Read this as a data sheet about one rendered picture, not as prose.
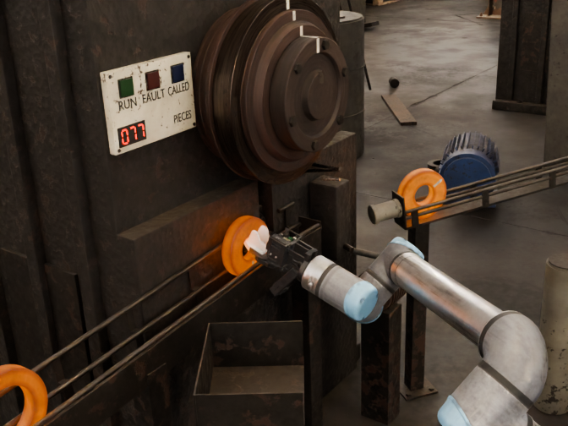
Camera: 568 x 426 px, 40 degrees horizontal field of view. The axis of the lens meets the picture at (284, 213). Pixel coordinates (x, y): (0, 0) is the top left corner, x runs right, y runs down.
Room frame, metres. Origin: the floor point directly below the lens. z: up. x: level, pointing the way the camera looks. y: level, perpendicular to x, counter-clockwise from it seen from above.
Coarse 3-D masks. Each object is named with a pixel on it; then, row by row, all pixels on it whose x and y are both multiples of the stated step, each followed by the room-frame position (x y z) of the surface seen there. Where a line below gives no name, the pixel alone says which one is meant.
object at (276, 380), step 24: (216, 336) 1.45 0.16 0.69; (240, 336) 1.45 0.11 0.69; (264, 336) 1.45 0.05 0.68; (288, 336) 1.45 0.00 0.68; (216, 360) 1.45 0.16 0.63; (240, 360) 1.45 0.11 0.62; (264, 360) 1.45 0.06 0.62; (288, 360) 1.45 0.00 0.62; (216, 384) 1.40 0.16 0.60; (240, 384) 1.39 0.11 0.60; (264, 384) 1.39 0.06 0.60; (288, 384) 1.39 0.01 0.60; (216, 408) 1.19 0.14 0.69; (240, 408) 1.19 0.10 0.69; (264, 408) 1.19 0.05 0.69; (288, 408) 1.19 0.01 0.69
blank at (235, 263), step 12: (252, 216) 1.81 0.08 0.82; (228, 228) 1.77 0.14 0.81; (240, 228) 1.76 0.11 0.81; (252, 228) 1.79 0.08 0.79; (228, 240) 1.74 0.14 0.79; (240, 240) 1.75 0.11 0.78; (228, 252) 1.73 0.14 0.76; (240, 252) 1.75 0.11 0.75; (228, 264) 1.73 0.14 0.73; (240, 264) 1.75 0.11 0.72; (252, 264) 1.78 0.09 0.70
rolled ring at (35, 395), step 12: (0, 372) 1.20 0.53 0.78; (12, 372) 1.21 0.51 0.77; (24, 372) 1.23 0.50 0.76; (0, 384) 1.19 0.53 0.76; (12, 384) 1.21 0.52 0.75; (24, 384) 1.23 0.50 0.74; (36, 384) 1.25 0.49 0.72; (36, 396) 1.25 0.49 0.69; (24, 408) 1.25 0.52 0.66; (36, 408) 1.24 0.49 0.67; (24, 420) 1.24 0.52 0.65; (36, 420) 1.24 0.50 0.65
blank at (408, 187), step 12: (420, 168) 2.22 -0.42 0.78; (408, 180) 2.18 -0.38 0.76; (420, 180) 2.19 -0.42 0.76; (432, 180) 2.21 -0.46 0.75; (444, 180) 2.22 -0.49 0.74; (408, 192) 2.18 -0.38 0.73; (432, 192) 2.22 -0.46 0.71; (444, 192) 2.22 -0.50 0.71; (408, 204) 2.18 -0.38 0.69; (420, 204) 2.21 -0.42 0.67; (420, 216) 2.19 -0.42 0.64
